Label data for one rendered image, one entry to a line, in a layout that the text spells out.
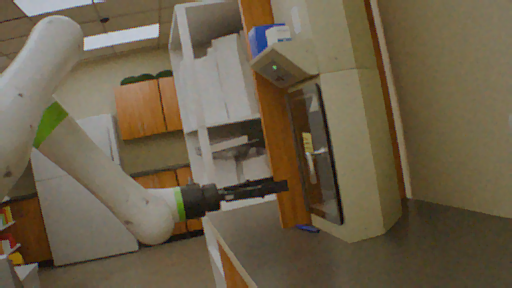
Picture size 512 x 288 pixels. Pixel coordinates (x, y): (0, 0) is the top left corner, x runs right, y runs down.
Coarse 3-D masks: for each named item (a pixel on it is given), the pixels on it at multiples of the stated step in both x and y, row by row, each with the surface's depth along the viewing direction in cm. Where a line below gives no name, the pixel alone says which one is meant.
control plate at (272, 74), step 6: (264, 66) 143; (270, 66) 139; (276, 66) 136; (264, 72) 149; (270, 72) 145; (276, 72) 141; (282, 72) 138; (288, 72) 135; (270, 78) 152; (282, 78) 144; (288, 78) 140; (294, 78) 137; (282, 84) 149
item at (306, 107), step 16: (288, 96) 154; (304, 96) 138; (320, 96) 126; (304, 112) 141; (320, 112) 127; (304, 128) 144; (320, 128) 130; (304, 144) 147; (320, 144) 132; (304, 160) 150; (320, 160) 135; (304, 176) 154; (320, 176) 138; (320, 192) 141; (336, 192) 128; (320, 208) 144; (336, 208) 130; (336, 224) 132
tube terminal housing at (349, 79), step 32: (288, 0) 137; (320, 0) 125; (352, 0) 134; (320, 32) 126; (352, 32) 130; (320, 64) 126; (352, 64) 128; (352, 96) 128; (352, 128) 128; (384, 128) 141; (352, 160) 128; (384, 160) 138; (352, 192) 128; (384, 192) 134; (320, 224) 151; (352, 224) 128; (384, 224) 131
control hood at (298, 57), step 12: (276, 48) 123; (288, 48) 124; (300, 48) 124; (312, 48) 125; (252, 60) 148; (264, 60) 138; (276, 60) 131; (288, 60) 125; (300, 60) 124; (312, 60) 125; (300, 72) 128; (312, 72) 125; (276, 84) 154; (288, 84) 146
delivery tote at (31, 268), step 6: (30, 264) 304; (36, 264) 301; (18, 270) 290; (24, 270) 288; (30, 270) 285; (36, 270) 299; (24, 276) 270; (30, 276) 283; (36, 276) 300; (24, 282) 267; (30, 282) 283; (36, 282) 297
